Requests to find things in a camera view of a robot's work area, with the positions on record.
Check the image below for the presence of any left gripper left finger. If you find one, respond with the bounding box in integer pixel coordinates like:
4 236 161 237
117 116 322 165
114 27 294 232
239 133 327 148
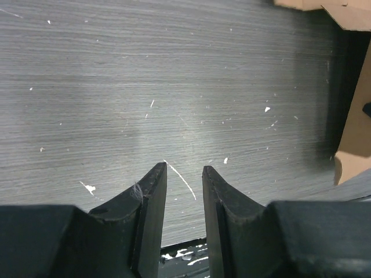
1 162 167 277

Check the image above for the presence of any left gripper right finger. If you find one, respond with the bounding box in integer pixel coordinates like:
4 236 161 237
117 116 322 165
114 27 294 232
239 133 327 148
202 166 370 277

